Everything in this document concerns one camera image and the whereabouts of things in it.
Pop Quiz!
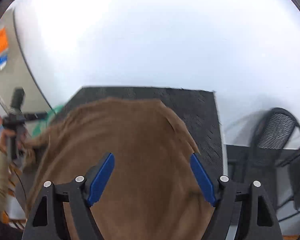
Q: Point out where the brown fleece garment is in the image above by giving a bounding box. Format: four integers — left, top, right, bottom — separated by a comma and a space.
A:
22, 97, 216, 240

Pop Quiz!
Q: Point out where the green round glass tabletop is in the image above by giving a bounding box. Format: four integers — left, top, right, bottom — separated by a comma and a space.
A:
31, 104, 66, 136

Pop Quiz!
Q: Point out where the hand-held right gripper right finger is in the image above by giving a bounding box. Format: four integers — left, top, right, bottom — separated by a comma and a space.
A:
190, 152, 283, 240

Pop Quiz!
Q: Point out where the beige cabinet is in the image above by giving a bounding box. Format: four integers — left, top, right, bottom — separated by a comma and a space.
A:
0, 7, 53, 117

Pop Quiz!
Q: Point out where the person's left hand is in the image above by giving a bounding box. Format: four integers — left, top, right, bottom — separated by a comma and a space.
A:
0, 127, 31, 161

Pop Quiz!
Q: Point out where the black dotted table cover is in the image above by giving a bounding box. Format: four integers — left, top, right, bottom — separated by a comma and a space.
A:
47, 86, 224, 183

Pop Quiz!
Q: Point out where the orange tissue pack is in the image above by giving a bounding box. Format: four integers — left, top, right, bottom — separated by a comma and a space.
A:
0, 27, 10, 55

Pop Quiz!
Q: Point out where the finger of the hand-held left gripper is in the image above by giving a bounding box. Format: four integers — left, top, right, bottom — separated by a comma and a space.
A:
24, 111, 51, 121

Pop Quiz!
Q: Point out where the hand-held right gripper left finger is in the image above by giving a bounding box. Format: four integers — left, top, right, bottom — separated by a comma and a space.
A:
22, 152, 115, 240

